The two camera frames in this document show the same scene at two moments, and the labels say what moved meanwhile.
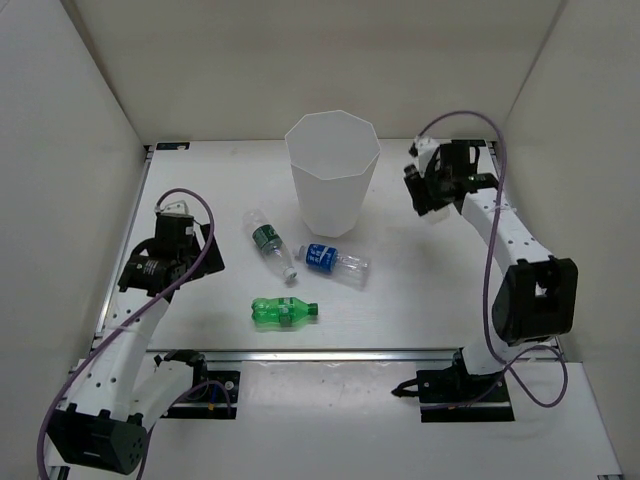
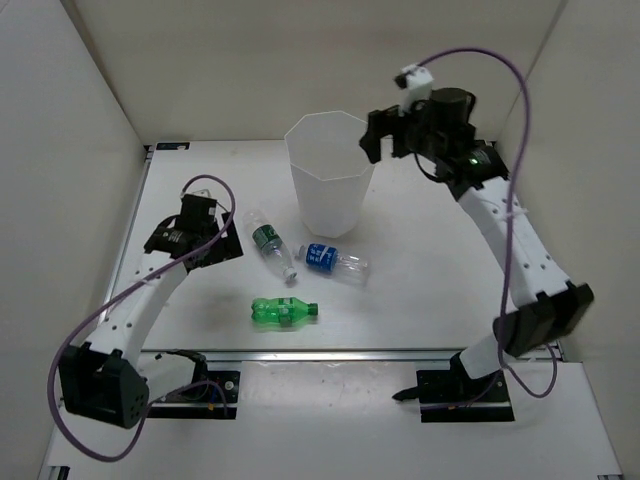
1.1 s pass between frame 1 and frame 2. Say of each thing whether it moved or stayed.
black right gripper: moved
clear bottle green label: stayed
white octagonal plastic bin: stayed
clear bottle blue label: stayed
